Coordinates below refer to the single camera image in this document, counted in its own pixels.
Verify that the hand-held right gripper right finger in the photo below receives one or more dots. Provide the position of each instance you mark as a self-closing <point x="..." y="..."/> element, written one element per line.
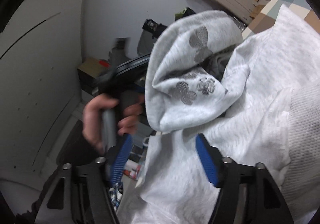
<point x="207" y="161"/>

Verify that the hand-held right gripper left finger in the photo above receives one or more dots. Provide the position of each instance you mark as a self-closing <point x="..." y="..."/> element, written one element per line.
<point x="122" y="159"/>

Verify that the light grey hoodie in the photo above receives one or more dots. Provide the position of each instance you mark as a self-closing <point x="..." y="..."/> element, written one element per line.
<point x="250" y="114"/>

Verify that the person's left hand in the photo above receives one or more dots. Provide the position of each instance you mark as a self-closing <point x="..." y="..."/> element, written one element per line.
<point x="92" y="119"/>

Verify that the grey rounded board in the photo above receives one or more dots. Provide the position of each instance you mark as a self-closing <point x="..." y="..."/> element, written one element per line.
<point x="145" y="44"/>

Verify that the blue plaid cloth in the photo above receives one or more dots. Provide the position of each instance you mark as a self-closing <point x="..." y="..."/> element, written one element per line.
<point x="115" y="194"/>

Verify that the black printed bag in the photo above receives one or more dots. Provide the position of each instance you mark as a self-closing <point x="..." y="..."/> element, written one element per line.
<point x="152" y="26"/>

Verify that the black wrapped flower bouquet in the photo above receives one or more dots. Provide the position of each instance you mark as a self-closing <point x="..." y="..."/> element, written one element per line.
<point x="186" y="13"/>

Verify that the checked brown blue blanket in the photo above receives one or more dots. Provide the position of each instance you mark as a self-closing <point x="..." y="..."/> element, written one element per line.
<point x="268" y="14"/>

